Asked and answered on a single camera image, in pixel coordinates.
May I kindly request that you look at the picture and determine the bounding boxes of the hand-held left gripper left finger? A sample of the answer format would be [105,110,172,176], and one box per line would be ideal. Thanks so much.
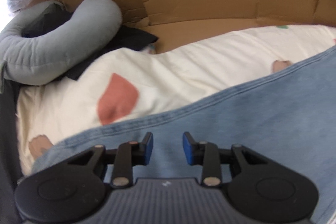
[67,132,154,188]

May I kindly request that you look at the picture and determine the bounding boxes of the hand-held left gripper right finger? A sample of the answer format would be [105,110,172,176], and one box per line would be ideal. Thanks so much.
[182,132,268,187]

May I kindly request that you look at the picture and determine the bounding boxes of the blue denim drawstring pants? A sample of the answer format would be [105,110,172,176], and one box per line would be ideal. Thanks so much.
[31,44,336,224]

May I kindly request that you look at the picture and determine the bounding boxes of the cream bear print blanket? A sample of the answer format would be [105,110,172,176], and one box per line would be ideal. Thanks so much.
[16,23,336,177]

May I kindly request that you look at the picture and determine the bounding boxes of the black cloth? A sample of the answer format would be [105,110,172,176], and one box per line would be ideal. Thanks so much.
[21,5,159,81]

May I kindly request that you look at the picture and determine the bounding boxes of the grey neck pillow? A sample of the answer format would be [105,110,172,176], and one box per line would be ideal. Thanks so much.
[0,0,123,86]

